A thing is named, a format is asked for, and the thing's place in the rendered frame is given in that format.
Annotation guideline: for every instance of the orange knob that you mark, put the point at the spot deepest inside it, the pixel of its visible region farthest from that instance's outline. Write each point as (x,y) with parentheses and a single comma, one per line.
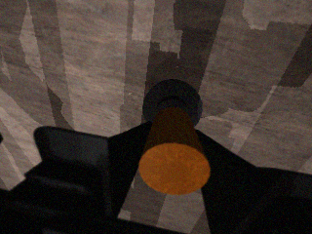
(173,160)

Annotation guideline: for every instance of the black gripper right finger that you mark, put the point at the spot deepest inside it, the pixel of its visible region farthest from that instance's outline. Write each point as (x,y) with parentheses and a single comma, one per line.
(238,191)

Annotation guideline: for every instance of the black round pedestal with silver shaft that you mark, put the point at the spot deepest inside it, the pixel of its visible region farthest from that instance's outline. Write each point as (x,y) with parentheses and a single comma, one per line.
(173,93)

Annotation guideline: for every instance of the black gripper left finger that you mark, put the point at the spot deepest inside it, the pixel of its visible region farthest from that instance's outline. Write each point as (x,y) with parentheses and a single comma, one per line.
(115,157)

